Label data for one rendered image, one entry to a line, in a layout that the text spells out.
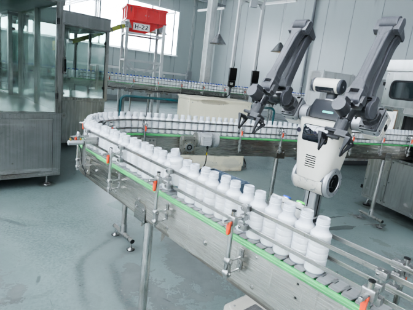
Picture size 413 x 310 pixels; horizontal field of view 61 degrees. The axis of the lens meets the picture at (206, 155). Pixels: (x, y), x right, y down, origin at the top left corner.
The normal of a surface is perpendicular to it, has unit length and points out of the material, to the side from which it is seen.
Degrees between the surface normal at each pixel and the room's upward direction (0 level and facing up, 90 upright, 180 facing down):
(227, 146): 90
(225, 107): 90
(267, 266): 90
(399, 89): 90
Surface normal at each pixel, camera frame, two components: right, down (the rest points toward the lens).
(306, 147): -0.75, 0.06
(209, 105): 0.37, 0.25
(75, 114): 0.65, 0.24
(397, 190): -0.92, -0.02
